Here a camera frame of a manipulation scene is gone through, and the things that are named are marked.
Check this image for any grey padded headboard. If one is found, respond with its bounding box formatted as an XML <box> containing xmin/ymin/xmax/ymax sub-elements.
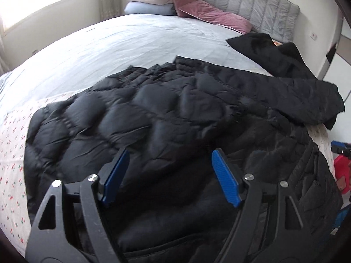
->
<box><xmin>203</xmin><ymin>0</ymin><xmax>300</xmax><ymax>43</ymax></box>

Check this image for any white cherry print bedsheet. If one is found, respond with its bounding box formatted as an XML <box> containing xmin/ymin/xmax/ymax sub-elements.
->
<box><xmin>0</xmin><ymin>12</ymin><xmax>337</xmax><ymax>255</ymax></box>

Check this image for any white wall socket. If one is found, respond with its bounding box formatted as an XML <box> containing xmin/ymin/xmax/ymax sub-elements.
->
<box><xmin>310</xmin><ymin>33</ymin><xmax>317</xmax><ymax>40</ymax></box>

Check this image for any black fleece garment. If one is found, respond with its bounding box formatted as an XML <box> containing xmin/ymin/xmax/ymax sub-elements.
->
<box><xmin>227</xmin><ymin>33</ymin><xmax>316</xmax><ymax>80</ymax></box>

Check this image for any black quilted puffer jacket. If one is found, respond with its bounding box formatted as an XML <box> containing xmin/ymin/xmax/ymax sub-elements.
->
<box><xmin>24</xmin><ymin>56</ymin><xmax>344</xmax><ymax>262</ymax></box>

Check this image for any pink velvet pillow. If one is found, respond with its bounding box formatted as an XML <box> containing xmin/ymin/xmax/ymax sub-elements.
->
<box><xmin>173</xmin><ymin>0</ymin><xmax>253</xmax><ymax>34</ymax></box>

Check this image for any red box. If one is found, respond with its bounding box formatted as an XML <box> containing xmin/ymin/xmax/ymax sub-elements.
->
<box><xmin>334</xmin><ymin>155</ymin><xmax>350</xmax><ymax>194</ymax></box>

